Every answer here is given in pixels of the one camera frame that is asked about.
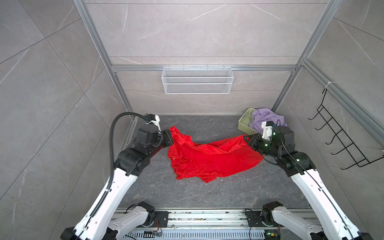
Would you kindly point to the purple t-shirt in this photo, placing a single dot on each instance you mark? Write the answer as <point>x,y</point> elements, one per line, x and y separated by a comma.
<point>265,115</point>

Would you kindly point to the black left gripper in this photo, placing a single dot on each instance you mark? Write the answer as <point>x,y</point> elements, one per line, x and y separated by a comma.
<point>167,138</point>

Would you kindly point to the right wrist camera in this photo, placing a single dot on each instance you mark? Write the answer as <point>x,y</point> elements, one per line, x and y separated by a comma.
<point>267,130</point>

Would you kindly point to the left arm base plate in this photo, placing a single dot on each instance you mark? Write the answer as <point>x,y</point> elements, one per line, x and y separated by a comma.
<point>163,217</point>

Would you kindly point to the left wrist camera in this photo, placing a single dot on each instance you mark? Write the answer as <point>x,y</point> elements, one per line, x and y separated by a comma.
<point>153,119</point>

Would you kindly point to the green plastic basket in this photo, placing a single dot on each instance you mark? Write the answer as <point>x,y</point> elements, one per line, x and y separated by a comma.
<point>245,120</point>

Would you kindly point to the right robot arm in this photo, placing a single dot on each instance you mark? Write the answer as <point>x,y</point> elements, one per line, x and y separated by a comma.
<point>278,142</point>

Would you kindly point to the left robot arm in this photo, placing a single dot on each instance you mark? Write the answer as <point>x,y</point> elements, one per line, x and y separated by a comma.
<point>98,223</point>

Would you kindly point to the black wire hook rack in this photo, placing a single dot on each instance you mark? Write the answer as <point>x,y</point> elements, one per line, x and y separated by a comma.
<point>340,134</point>

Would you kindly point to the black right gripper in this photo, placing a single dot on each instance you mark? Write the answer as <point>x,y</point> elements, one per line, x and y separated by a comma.
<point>254,141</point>

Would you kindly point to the red t-shirt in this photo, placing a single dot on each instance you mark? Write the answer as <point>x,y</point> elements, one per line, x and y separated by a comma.
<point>208,162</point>

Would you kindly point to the white wire mesh basket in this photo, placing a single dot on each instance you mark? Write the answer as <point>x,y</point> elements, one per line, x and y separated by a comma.
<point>197,80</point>

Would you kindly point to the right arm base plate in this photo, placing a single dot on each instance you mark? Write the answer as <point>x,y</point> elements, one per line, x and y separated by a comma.
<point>254,218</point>

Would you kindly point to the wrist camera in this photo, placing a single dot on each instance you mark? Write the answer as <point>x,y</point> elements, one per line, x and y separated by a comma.
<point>267,130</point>
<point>153,119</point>

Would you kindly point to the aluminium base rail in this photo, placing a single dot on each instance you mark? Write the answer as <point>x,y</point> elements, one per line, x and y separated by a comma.
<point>209,224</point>

